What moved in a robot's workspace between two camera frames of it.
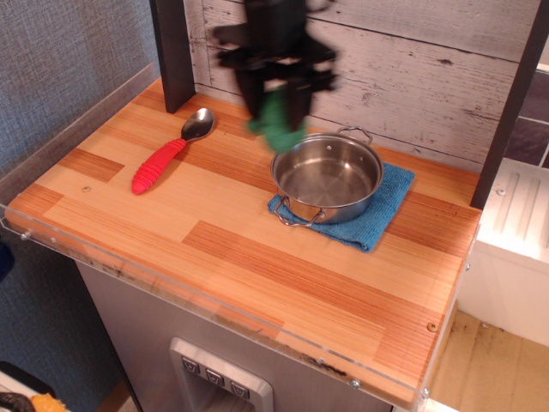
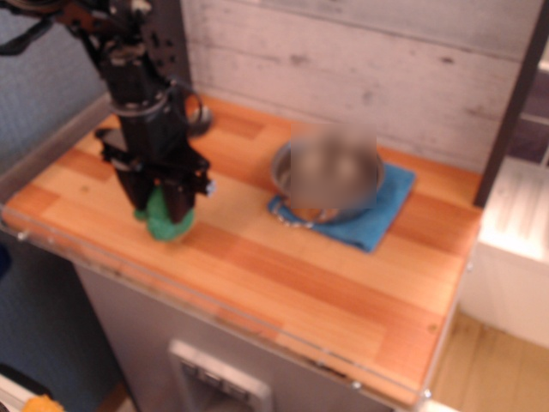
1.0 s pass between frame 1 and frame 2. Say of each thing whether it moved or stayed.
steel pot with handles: stayed
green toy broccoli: moved
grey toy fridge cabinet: stayed
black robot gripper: moved
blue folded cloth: stayed
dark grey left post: stayed
